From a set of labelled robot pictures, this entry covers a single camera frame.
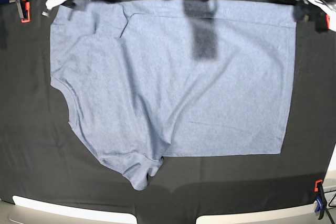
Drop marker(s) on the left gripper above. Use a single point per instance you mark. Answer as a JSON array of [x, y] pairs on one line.
[[315, 10]]

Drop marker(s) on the light blue t-shirt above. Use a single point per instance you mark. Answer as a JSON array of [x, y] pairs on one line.
[[149, 79]]

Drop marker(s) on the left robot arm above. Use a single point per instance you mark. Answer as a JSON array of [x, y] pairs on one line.
[[320, 12]]

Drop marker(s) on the red clamp top right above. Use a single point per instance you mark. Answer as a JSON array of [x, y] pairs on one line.
[[328, 21]]

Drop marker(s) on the red clamp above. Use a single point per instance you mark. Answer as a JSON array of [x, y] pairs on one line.
[[23, 7], [328, 21]]

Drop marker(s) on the red clamp top left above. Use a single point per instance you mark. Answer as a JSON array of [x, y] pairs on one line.
[[23, 7]]

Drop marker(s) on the black table cloth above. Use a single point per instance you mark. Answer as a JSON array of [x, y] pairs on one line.
[[42, 159]]

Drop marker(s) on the clamp bottom right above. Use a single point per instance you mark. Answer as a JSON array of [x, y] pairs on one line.
[[320, 199]]

